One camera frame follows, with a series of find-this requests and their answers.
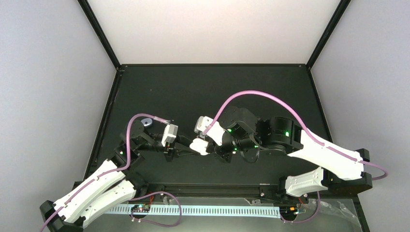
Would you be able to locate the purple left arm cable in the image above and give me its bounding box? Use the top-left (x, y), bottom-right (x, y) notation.
top-left (38, 113), bottom-right (172, 232)

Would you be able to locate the white slotted cable duct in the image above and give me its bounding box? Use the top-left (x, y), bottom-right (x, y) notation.
top-left (93, 204), bottom-right (282, 219)

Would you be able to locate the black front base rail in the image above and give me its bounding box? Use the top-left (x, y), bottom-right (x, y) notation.
top-left (147, 183), bottom-right (278, 198)

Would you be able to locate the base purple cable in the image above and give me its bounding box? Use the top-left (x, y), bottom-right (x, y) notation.
top-left (126, 191), bottom-right (182, 228)
top-left (280, 192), bottom-right (321, 224)

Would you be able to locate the black rear left frame post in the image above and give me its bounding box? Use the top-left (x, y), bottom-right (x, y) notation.
top-left (78, 0), bottom-right (121, 70)

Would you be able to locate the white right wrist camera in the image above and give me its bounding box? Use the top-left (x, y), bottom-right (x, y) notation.
top-left (194, 116), bottom-right (226, 146)

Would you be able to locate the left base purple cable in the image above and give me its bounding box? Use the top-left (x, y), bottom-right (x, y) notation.
top-left (126, 191), bottom-right (182, 228)

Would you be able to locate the purple charging case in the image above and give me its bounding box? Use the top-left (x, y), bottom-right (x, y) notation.
top-left (141, 117), bottom-right (153, 128)

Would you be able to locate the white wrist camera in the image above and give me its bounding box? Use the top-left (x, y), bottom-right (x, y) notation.
top-left (194, 116), bottom-right (226, 146)
top-left (161, 124), bottom-right (178, 147)

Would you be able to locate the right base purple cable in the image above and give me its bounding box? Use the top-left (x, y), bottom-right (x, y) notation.
top-left (280, 192), bottom-right (321, 224)

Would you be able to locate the black rear right frame post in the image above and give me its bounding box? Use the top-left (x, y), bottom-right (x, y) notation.
top-left (306, 0), bottom-right (351, 70)

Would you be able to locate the black frame post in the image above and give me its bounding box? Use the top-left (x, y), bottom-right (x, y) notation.
top-left (306, 0), bottom-right (351, 70)
top-left (78, 0), bottom-right (121, 70)

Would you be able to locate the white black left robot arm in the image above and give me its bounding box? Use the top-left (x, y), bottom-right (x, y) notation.
top-left (40, 114), bottom-right (200, 232)

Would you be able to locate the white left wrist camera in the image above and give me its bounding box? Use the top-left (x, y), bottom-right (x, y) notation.
top-left (161, 124), bottom-right (178, 147)

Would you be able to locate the white earbud charging case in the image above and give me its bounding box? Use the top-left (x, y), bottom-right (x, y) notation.
top-left (189, 138), bottom-right (209, 156)

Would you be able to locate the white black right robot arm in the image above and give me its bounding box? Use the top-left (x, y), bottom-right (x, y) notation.
top-left (195, 106), bottom-right (373, 203)

